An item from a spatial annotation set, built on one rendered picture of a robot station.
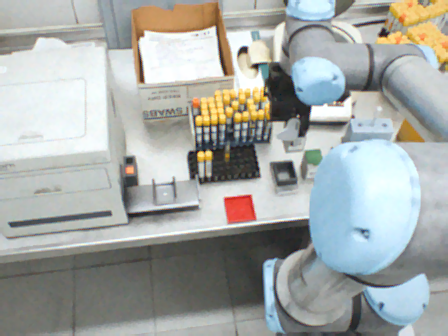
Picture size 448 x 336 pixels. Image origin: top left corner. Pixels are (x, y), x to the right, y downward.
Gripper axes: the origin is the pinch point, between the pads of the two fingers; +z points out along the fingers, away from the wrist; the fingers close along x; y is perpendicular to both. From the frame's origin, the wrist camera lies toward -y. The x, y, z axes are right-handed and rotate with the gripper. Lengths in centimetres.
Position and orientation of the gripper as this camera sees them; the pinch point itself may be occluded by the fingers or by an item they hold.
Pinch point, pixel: (294, 131)
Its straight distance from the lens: 111.7
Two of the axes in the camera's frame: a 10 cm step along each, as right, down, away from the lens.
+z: -0.2, 5.6, 8.3
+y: -9.9, 1.1, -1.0
